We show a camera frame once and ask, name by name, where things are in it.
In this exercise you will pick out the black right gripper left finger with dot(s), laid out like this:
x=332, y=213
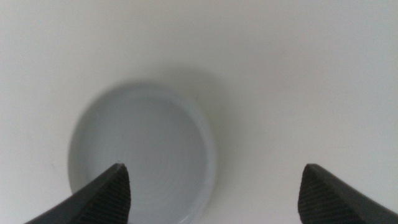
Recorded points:
x=99, y=199

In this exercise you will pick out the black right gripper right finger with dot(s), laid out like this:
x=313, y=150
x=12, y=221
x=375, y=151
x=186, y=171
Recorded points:
x=329, y=202

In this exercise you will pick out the grey shallow bowl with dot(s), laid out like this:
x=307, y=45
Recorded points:
x=149, y=137

